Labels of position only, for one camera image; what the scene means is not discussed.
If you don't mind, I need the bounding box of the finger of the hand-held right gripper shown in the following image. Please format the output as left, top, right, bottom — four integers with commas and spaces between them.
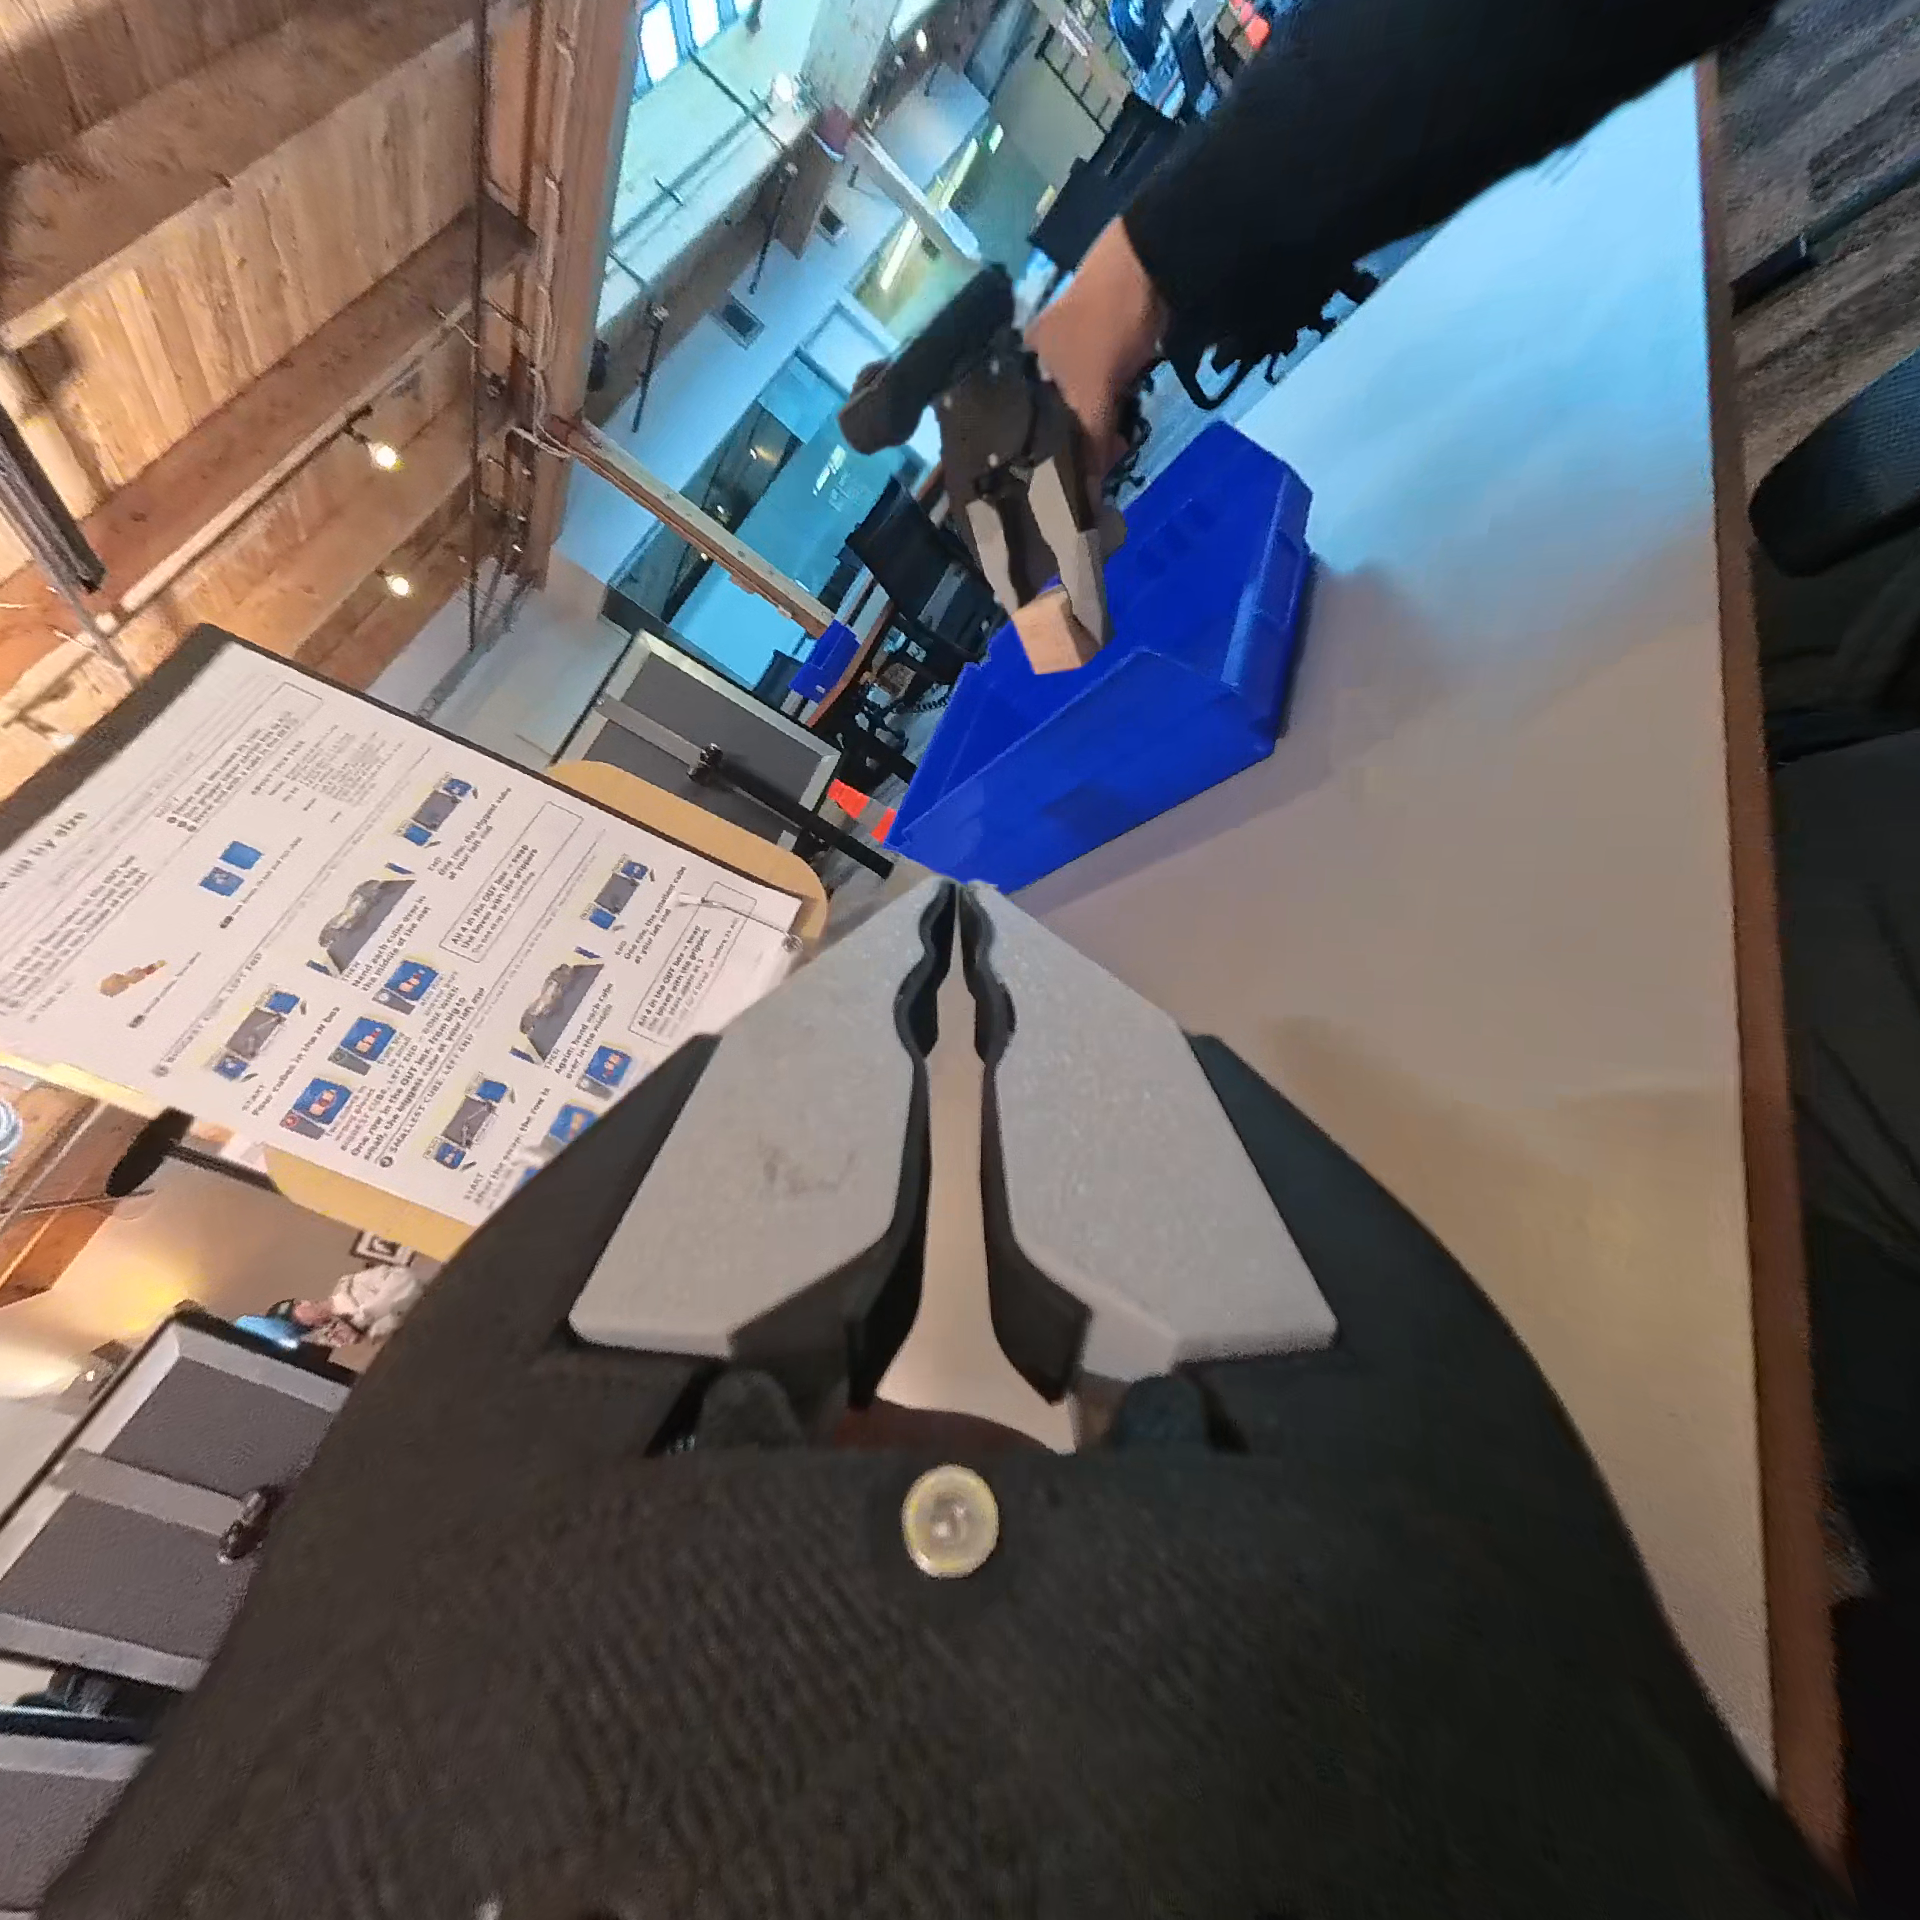
961, 477, 1041, 605
1030, 447, 1115, 648

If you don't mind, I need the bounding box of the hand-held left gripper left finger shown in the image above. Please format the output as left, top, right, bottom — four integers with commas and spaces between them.
566, 877, 962, 1402

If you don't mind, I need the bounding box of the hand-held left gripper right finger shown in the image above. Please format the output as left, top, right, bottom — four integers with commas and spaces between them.
961, 882, 1339, 1408

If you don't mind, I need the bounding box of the large wooden cube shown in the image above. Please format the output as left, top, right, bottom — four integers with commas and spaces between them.
1009, 583, 1105, 681

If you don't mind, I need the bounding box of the blue plastic bin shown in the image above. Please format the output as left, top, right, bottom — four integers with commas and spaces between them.
885, 421, 1318, 895

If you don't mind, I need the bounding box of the person's right forearm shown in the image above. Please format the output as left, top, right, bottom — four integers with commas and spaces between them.
1120, 0, 1788, 368

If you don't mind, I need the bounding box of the person's right hand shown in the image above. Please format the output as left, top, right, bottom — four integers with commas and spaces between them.
1025, 214, 1174, 485

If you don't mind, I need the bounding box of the grey partition panel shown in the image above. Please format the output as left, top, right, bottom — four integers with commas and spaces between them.
557, 631, 846, 824

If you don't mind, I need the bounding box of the printed instruction sheet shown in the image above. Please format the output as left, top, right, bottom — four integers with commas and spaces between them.
0, 639, 808, 1210

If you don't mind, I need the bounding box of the grey panel rack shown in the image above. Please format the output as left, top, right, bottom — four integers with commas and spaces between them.
0, 1302, 360, 1704

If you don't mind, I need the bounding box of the person's dark clothing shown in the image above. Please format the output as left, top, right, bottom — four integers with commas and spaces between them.
1747, 568, 1920, 1920

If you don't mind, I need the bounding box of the black office chair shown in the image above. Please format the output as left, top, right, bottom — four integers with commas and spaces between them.
1747, 368, 1920, 577

